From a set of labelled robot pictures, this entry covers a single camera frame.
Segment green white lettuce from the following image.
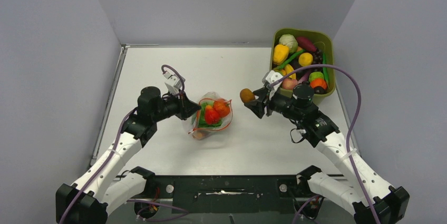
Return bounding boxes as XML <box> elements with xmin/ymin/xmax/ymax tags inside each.
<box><xmin>198</xmin><ymin>102</ymin><xmax>222</xmax><ymax>128</ymax></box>

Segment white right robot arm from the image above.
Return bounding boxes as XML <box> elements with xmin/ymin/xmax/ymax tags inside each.
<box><xmin>244</xmin><ymin>84</ymin><xmax>410</xmax><ymax>223</ymax></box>

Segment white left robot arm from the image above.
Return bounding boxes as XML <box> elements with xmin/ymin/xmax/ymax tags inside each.
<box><xmin>56</xmin><ymin>86</ymin><xmax>201</xmax><ymax>223</ymax></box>

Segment light green round fruit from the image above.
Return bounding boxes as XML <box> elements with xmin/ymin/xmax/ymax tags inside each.
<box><xmin>308</xmin><ymin>71</ymin><xmax>324</xmax><ymax>82</ymax></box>

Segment orange round fruit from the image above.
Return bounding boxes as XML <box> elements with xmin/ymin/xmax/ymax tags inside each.
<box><xmin>310</xmin><ymin>78</ymin><xmax>328</xmax><ymax>90</ymax></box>

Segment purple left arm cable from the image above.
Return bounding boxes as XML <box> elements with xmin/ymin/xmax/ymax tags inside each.
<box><xmin>59</xmin><ymin>64</ymin><xmax>186</xmax><ymax>224</ymax></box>

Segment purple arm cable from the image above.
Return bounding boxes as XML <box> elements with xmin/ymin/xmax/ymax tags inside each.
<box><xmin>269</xmin><ymin>64</ymin><xmax>381</xmax><ymax>224</ymax></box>
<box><xmin>59</xmin><ymin>64</ymin><xmax>186</xmax><ymax>224</ymax></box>

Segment dark purple grapes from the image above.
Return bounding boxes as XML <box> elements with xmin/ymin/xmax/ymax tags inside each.
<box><xmin>311</xmin><ymin>50</ymin><xmax>323</xmax><ymax>64</ymax></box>

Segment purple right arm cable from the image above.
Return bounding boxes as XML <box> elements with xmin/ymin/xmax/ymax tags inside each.
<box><xmin>269</xmin><ymin>64</ymin><xmax>381</xmax><ymax>224</ymax></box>

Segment pale green cabbage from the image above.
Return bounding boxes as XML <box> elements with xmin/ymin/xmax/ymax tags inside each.
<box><xmin>278</xmin><ymin>34</ymin><xmax>298</xmax><ymax>54</ymax></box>

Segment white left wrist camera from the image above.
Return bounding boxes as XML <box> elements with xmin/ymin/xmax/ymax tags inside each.
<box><xmin>163</xmin><ymin>71</ymin><xmax>185</xmax><ymax>96</ymax></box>

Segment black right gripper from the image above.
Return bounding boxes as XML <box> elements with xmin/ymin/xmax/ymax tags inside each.
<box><xmin>245</xmin><ymin>86</ymin><xmax>303</xmax><ymax>121</ymax></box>

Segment yellow bell pepper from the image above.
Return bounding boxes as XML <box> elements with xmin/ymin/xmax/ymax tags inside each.
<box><xmin>272</xmin><ymin>44</ymin><xmax>289</xmax><ymax>65</ymax></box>

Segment red orange fruit slice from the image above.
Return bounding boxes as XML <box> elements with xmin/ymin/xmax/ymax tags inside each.
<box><xmin>192</xmin><ymin>131</ymin><xmax>207</xmax><ymax>140</ymax></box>

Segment clear orange zip top bag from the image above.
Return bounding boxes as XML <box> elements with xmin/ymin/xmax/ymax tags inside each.
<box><xmin>184</xmin><ymin>92</ymin><xmax>233</xmax><ymax>140</ymax></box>

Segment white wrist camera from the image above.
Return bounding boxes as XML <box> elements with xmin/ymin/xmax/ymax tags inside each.
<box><xmin>262</xmin><ymin>70</ymin><xmax>283</xmax><ymax>91</ymax></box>
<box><xmin>163</xmin><ymin>71</ymin><xmax>185</xmax><ymax>96</ymax></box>

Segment yellow lemon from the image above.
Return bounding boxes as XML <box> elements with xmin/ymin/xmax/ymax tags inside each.
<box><xmin>298</xmin><ymin>52</ymin><xmax>314</xmax><ymax>67</ymax></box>

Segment brown kiwi fruit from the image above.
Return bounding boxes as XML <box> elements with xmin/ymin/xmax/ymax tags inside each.
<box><xmin>239</xmin><ymin>89</ymin><xmax>256</xmax><ymax>103</ymax></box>

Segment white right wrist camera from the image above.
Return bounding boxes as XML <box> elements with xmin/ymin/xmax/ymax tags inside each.
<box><xmin>262</xmin><ymin>70</ymin><xmax>283</xmax><ymax>91</ymax></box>

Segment pink peach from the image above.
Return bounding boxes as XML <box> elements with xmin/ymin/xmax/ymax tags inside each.
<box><xmin>281</xmin><ymin>78</ymin><xmax>298</xmax><ymax>90</ymax></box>

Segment long green bean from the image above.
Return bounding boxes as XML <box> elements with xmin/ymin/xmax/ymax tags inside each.
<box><xmin>273</xmin><ymin>50</ymin><xmax>305</xmax><ymax>71</ymax></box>

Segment orange tangerine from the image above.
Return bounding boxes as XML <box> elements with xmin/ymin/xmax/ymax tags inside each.
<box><xmin>213</xmin><ymin>101</ymin><xmax>231</xmax><ymax>118</ymax></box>

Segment dark round plum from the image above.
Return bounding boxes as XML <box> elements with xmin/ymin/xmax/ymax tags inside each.
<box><xmin>314</xmin><ymin>86</ymin><xmax>326</xmax><ymax>95</ymax></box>

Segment black mounting base plate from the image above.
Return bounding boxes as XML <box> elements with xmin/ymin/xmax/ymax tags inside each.
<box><xmin>137</xmin><ymin>175</ymin><xmax>314</xmax><ymax>214</ymax></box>

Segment purple sweet potato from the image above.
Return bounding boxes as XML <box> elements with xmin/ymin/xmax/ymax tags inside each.
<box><xmin>296</xmin><ymin>36</ymin><xmax>317</xmax><ymax>52</ymax></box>

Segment olive green plastic bin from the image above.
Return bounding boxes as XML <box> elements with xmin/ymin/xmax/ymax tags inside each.
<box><xmin>270</xmin><ymin>28</ymin><xmax>336</xmax><ymax>105</ymax></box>

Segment yellow banana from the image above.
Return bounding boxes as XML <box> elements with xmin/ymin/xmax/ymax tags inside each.
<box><xmin>283</xmin><ymin>64</ymin><xmax>296</xmax><ymax>80</ymax></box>

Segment green chili pepper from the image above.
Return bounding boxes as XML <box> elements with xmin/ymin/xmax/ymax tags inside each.
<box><xmin>322</xmin><ymin>53</ymin><xmax>329</xmax><ymax>83</ymax></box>

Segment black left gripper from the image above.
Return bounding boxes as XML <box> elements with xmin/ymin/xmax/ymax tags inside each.
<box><xmin>152</xmin><ymin>89</ymin><xmax>201</xmax><ymax>122</ymax></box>

